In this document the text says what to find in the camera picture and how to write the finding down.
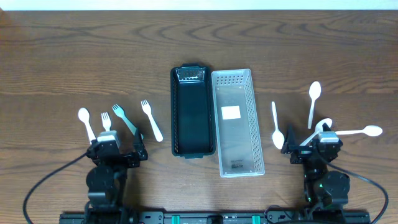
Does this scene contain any white spoon diagonal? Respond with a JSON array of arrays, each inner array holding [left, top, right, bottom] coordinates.
[[300, 118, 333, 146]]

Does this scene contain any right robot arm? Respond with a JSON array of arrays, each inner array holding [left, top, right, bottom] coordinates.
[[281, 125, 350, 223]]

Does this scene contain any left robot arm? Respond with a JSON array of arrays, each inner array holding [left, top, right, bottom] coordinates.
[[82, 129, 148, 223]]

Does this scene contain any mint green plastic fork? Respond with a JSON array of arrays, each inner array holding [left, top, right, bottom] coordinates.
[[112, 104, 137, 135]]

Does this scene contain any white plastic spoon far left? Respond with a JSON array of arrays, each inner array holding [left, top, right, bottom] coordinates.
[[78, 108, 96, 142]]

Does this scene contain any white plastic fork right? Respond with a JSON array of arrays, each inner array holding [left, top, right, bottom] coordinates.
[[141, 100, 164, 142]]

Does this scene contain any clear plastic basket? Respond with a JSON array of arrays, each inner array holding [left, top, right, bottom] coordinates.
[[211, 68, 265, 178]]

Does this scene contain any black plastic basket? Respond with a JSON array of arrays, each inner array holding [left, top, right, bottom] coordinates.
[[170, 63, 216, 159]]

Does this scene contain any white spoon horizontal far right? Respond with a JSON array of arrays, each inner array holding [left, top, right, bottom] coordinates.
[[335, 125, 383, 137]]

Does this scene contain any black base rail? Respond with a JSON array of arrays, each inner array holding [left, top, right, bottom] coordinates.
[[58, 209, 371, 224]]

